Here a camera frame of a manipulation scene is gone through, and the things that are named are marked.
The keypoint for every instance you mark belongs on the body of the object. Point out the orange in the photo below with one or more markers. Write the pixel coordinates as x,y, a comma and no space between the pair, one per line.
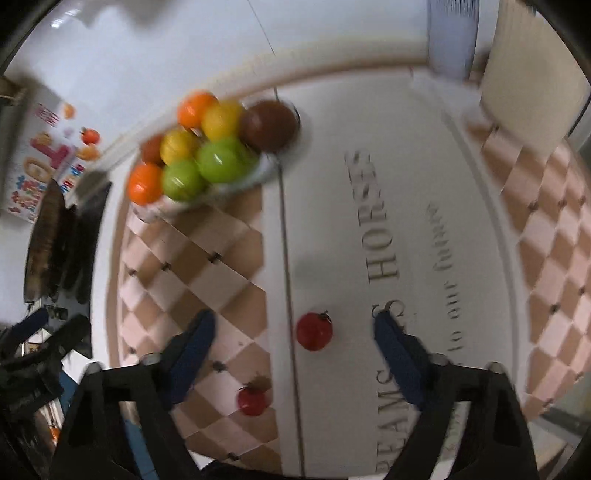
145,183
197,108

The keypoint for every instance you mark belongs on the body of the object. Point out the black glass gas stove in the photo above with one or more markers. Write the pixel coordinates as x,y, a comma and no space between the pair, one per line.
90,230

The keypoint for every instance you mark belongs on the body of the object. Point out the checkered table runner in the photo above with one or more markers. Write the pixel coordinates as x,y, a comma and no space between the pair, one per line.
415,207

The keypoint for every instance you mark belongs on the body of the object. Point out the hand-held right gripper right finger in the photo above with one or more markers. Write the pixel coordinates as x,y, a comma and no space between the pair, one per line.
397,355

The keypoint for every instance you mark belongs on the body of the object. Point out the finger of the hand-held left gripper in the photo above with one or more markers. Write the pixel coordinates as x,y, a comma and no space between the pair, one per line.
27,324
69,333

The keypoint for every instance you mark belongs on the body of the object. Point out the red cherry tomato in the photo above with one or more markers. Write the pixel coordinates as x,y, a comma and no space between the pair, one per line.
314,331
252,400

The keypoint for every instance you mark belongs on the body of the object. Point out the green apple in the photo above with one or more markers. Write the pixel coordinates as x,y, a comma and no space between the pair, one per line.
183,180
225,159

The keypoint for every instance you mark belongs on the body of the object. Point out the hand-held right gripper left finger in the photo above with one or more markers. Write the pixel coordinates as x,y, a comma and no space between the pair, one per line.
194,355

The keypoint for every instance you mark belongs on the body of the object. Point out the patterned oval plate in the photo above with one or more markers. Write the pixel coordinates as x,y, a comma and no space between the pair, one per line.
240,187

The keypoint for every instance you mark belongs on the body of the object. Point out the small dark red tomato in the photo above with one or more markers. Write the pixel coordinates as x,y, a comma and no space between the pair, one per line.
151,150

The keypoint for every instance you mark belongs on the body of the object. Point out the colourful wall sticker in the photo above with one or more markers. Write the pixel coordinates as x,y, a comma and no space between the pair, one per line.
41,161

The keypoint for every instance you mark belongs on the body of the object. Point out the cream utensil holder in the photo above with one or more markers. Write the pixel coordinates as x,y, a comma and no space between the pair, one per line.
531,83

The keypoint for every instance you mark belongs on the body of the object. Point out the large dark red tomato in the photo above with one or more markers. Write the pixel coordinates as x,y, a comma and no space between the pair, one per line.
269,125

